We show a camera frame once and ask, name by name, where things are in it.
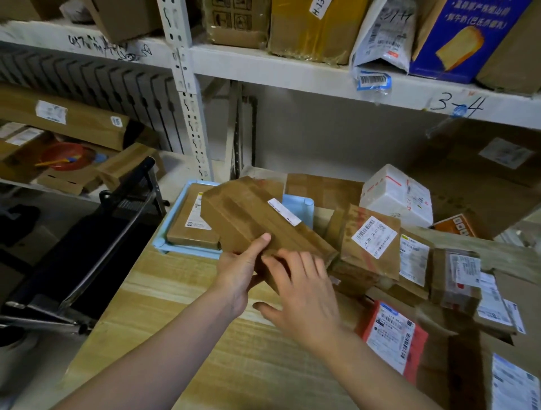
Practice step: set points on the person's left hand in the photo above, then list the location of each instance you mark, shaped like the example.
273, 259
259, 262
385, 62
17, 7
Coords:
234, 274

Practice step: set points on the person's right hand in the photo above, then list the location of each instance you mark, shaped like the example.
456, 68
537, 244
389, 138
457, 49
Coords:
306, 304

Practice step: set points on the person's right little finger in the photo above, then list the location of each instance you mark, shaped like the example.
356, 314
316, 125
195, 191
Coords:
323, 272

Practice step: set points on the person's right thumb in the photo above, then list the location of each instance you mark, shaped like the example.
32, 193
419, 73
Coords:
266, 310

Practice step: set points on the person's left thumb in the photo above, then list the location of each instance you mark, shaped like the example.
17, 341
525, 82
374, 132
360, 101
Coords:
255, 247

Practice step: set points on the person's right middle finger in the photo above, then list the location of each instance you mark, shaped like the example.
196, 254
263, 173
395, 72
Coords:
291, 266

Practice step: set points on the long brown taped parcel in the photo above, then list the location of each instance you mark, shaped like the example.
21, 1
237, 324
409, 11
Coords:
249, 219

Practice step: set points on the person's left forearm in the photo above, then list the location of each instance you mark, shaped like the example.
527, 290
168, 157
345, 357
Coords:
169, 359

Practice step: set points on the person's right forearm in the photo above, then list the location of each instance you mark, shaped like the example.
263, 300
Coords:
367, 376

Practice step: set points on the brown parcel with red tape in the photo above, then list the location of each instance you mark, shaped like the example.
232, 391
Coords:
372, 253

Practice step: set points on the flat brown labelled parcel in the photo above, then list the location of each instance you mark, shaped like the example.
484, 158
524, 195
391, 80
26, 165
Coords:
188, 224

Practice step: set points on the plain brown cardboard parcel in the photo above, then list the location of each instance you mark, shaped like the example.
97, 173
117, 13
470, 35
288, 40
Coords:
323, 190

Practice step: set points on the light blue plastic tray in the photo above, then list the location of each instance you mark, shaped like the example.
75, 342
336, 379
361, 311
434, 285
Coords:
162, 243

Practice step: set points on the brown parcel with tall label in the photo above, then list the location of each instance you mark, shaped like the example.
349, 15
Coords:
416, 259

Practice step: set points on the red mailer bag parcel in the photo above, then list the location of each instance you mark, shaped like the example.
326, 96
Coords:
397, 338

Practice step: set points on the white parcel with red stripe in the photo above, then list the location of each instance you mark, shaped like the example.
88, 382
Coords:
393, 194

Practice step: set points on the small clear-taped brown parcel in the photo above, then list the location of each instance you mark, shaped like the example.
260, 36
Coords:
458, 278

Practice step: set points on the orange parcel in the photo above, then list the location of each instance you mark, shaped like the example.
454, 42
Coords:
456, 224

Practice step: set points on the brown taped oblong box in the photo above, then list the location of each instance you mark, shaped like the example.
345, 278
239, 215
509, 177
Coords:
126, 164

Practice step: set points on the black folding cart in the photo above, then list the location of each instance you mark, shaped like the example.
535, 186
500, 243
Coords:
84, 262

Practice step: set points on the large brown cardboard box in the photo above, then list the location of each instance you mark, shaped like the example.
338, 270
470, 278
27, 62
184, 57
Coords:
473, 181

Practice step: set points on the brown parcel with blue-edged label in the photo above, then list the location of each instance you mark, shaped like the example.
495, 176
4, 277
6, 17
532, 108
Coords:
498, 304

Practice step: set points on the white metal shelf rack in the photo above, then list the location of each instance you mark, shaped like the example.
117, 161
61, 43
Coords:
270, 67

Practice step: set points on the big cardboard box with label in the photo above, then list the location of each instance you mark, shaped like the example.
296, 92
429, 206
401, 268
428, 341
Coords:
473, 371

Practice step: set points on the small flat cardboard box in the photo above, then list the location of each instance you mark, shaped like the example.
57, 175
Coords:
67, 181

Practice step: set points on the red plastic bowl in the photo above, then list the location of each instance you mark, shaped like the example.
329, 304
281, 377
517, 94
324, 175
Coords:
63, 157

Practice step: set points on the long flat brown box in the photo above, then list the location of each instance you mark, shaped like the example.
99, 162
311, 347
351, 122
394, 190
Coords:
80, 120

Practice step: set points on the grey radiator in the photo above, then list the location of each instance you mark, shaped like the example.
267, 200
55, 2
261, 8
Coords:
105, 88

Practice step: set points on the yellow-taped cardboard box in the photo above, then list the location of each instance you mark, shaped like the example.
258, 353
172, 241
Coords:
317, 33

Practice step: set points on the brown box with printed symbols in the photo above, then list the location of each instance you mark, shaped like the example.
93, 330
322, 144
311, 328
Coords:
236, 23

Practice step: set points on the white plastic mailer bag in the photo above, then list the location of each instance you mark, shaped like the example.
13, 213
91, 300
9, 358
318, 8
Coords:
386, 38

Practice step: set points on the white round container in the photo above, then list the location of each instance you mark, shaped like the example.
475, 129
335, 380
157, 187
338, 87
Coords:
15, 355

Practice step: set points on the brown box with white labels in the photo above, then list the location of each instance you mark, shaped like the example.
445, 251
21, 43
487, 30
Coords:
19, 148

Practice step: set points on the tilted brown cardboard box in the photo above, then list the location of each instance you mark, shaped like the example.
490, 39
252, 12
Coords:
122, 17

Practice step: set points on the blue bread carton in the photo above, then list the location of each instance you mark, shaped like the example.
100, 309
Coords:
460, 40

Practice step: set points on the plain brown shelf box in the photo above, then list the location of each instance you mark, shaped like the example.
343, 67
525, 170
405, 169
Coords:
517, 50

